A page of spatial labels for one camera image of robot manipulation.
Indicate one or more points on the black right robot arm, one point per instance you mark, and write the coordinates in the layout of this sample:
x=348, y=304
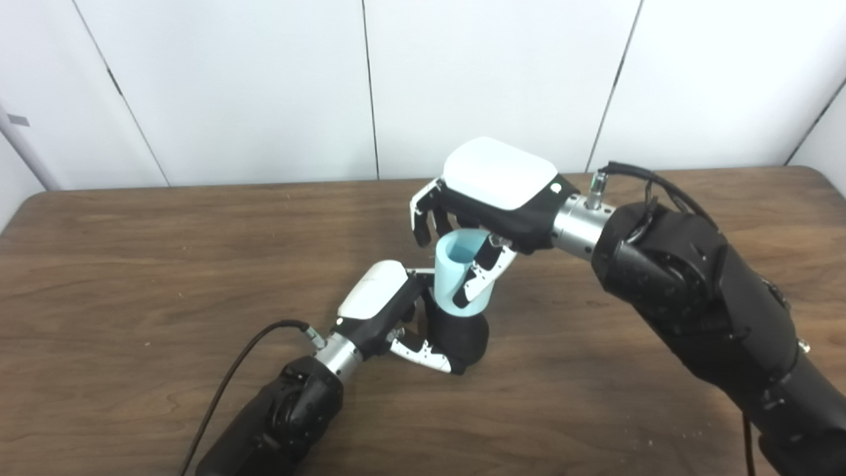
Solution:
x=714, y=297

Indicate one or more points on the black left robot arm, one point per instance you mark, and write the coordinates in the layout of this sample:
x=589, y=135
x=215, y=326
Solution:
x=277, y=423

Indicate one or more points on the black nozzle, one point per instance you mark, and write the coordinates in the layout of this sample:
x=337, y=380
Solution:
x=462, y=337

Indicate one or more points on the white and black right hand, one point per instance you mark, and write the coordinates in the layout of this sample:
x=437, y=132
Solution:
x=496, y=175

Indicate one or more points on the white and black left hand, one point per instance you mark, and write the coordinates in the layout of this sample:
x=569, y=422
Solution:
x=373, y=291

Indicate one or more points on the small gray wall label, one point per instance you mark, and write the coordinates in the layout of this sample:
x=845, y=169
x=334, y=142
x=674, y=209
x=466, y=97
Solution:
x=18, y=120

